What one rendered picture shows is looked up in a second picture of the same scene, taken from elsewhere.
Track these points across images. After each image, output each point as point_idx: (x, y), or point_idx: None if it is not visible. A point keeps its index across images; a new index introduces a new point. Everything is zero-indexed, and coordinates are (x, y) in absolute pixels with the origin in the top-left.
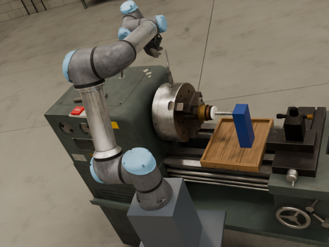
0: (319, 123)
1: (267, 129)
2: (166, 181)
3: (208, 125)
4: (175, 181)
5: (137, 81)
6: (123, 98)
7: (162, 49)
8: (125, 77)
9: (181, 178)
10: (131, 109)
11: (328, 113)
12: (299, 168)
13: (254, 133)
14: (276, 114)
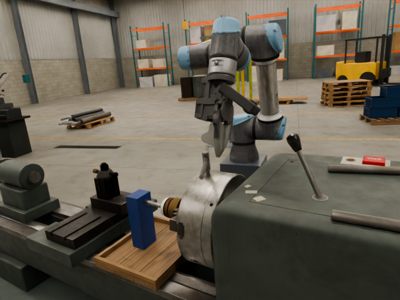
0: (72, 216)
1: (114, 244)
2: (232, 156)
3: (180, 290)
4: (226, 162)
5: (272, 183)
6: (290, 166)
7: (202, 140)
8: (309, 196)
9: (221, 163)
10: (270, 158)
11: (44, 239)
12: (128, 192)
13: (128, 252)
14: (116, 172)
